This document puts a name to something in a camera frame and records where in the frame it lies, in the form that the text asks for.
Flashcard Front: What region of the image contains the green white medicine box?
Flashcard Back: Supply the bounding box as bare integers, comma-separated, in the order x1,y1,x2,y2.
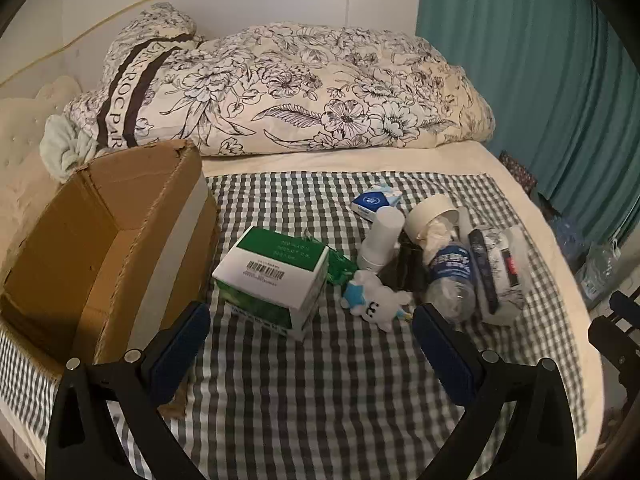
212,226,331,342

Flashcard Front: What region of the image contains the blue plastic bag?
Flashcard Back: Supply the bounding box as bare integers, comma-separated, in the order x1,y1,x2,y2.
550,215,588,261

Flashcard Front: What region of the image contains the grey white checkered cloth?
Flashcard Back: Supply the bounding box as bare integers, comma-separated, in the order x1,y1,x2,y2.
0,170,588,480

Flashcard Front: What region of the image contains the teal curtain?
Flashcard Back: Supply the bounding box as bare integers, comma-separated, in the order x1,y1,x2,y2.
415,0,640,261

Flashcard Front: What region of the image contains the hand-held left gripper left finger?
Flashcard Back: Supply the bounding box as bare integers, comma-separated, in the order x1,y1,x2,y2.
45,301,213,480

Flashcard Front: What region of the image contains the clear plastic water bottle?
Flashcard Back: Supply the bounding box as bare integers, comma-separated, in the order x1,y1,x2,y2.
422,240,477,323

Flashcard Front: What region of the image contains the green foil packet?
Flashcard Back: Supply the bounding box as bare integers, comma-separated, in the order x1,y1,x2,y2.
325,247,358,288

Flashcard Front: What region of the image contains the white plush toy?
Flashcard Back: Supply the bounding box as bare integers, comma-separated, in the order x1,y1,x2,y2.
341,270,415,333

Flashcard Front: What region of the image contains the mint green towel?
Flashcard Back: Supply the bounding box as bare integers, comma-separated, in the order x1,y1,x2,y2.
40,114,101,181

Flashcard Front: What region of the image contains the small blue white box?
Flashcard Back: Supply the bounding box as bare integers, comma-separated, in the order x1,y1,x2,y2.
351,185,402,221

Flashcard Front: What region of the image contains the white cylindrical bottle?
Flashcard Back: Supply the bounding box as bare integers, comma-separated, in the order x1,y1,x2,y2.
357,207,405,272

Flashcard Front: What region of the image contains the floral print duvet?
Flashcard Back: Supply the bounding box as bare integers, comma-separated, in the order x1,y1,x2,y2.
62,2,496,157

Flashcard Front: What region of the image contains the black white patterned tissue pack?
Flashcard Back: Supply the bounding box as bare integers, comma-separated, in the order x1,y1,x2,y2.
467,225,533,326

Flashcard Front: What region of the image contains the dark speckled box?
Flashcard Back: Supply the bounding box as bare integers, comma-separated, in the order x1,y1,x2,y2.
497,150,538,196

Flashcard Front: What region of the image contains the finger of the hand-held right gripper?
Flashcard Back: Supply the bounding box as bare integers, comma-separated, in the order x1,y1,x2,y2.
608,291,640,323
587,317,640,361

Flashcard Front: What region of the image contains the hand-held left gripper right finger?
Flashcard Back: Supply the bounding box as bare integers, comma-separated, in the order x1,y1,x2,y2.
411,302,581,480

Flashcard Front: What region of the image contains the white tape roll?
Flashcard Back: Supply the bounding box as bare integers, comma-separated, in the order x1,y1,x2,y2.
404,195,461,251

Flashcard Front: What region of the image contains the brown cardboard box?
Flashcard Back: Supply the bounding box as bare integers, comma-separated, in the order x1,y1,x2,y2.
0,140,219,376

